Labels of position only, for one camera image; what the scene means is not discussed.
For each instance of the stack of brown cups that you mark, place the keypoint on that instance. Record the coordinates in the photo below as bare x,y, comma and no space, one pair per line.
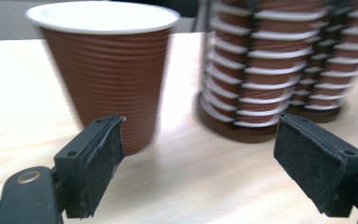
261,62
341,62

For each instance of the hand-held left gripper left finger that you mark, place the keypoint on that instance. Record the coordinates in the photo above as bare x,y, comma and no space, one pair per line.
88,168

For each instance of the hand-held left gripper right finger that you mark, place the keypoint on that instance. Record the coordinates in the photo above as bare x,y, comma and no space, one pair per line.
313,165

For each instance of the single brown ribbed cup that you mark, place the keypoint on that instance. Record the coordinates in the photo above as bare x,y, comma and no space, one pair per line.
112,81

